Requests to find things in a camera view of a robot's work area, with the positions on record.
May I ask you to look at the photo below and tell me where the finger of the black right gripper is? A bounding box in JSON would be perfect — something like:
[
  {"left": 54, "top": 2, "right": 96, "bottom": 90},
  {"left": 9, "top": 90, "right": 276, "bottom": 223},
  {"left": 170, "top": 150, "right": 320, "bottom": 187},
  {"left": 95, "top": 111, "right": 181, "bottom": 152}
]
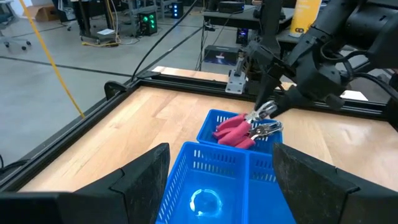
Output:
[
  {"left": 254, "top": 73, "right": 283, "bottom": 110},
  {"left": 269, "top": 86, "right": 315, "bottom": 119}
]

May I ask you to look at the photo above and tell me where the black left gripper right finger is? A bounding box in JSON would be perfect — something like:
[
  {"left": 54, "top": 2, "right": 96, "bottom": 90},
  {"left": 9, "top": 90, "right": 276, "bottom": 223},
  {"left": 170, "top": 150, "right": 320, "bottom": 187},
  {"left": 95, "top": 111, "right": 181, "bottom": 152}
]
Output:
[{"left": 273, "top": 142, "right": 398, "bottom": 224}]

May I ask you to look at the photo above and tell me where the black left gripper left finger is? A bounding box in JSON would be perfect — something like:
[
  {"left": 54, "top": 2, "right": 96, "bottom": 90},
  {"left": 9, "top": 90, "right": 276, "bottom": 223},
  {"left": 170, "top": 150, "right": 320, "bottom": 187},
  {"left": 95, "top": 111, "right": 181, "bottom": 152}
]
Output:
[{"left": 71, "top": 142, "right": 171, "bottom": 224}]

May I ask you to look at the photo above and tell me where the dark item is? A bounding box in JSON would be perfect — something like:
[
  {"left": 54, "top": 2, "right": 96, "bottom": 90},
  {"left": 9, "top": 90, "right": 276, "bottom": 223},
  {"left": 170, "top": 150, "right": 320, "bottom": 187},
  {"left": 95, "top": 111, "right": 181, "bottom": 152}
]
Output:
[{"left": 212, "top": 100, "right": 278, "bottom": 139}]

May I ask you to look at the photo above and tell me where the grey metal mounting plate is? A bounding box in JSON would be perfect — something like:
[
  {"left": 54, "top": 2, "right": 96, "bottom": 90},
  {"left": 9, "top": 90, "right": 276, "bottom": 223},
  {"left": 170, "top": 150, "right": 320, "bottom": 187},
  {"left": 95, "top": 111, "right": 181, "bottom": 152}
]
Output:
[{"left": 224, "top": 68, "right": 249, "bottom": 95}]

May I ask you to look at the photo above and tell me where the white paper sheet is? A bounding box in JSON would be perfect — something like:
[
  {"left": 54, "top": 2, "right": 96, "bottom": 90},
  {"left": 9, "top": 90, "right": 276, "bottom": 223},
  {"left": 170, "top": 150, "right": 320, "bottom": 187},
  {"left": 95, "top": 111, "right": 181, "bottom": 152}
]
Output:
[{"left": 340, "top": 90, "right": 369, "bottom": 102}]

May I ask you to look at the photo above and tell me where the blue plastic slotted basket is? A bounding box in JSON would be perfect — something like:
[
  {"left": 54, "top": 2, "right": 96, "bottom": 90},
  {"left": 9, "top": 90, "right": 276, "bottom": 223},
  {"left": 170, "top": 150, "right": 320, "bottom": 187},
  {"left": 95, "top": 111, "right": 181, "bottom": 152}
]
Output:
[
  {"left": 247, "top": 151, "right": 296, "bottom": 224},
  {"left": 155, "top": 141, "right": 251, "bottom": 224},
  {"left": 196, "top": 108, "right": 284, "bottom": 156}
]

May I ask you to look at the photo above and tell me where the yellow cylindrical container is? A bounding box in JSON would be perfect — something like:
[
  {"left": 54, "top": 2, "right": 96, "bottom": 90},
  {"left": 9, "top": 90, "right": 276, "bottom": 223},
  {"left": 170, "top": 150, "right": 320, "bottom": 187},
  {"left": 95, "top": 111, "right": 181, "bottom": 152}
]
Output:
[{"left": 289, "top": 0, "right": 323, "bottom": 38}]

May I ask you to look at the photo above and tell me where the black computer case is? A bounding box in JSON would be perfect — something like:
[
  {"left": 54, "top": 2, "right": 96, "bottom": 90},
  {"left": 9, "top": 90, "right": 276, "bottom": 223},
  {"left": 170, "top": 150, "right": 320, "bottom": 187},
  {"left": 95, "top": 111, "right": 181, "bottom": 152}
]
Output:
[{"left": 203, "top": 45, "right": 241, "bottom": 67}]

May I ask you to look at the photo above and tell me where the computer tower with green lights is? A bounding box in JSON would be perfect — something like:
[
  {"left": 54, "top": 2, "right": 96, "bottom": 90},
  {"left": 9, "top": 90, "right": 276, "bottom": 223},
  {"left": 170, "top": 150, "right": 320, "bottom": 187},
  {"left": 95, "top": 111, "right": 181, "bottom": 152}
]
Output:
[{"left": 137, "top": 11, "right": 159, "bottom": 36}]

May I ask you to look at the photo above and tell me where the brown cardboard box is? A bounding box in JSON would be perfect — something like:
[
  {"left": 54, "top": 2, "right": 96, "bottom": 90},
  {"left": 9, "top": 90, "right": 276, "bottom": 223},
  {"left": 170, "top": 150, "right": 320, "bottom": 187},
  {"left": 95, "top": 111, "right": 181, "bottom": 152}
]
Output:
[{"left": 26, "top": 4, "right": 59, "bottom": 22}]

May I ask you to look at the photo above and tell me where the wheeled office chair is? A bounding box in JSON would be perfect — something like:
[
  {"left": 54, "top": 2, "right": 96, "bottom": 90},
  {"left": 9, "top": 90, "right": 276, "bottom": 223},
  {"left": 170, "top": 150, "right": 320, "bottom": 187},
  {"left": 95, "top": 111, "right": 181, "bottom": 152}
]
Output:
[{"left": 0, "top": 0, "right": 32, "bottom": 51}]

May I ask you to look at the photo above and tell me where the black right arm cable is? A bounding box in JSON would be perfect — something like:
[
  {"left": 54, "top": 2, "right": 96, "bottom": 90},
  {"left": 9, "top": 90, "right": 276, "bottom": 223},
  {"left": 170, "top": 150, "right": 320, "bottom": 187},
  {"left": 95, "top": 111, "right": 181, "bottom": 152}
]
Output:
[{"left": 320, "top": 40, "right": 398, "bottom": 103}]

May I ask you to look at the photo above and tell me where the black frame corner handle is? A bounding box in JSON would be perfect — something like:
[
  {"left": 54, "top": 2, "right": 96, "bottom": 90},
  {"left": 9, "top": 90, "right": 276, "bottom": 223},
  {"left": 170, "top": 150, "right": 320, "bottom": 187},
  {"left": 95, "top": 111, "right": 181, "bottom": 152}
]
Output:
[{"left": 104, "top": 80, "right": 128, "bottom": 100}]

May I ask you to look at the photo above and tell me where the black floor cable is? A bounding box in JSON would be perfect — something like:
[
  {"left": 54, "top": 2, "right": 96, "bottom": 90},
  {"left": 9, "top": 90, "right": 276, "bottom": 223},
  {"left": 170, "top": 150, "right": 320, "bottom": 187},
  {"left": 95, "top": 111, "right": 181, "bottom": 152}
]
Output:
[{"left": 130, "top": 0, "right": 200, "bottom": 82}]

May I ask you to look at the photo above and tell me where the yellow hanging cable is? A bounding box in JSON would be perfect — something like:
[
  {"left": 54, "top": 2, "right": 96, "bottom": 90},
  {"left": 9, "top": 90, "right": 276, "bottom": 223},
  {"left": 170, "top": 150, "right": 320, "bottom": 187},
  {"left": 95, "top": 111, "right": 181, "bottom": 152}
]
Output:
[{"left": 18, "top": 0, "right": 86, "bottom": 119}]

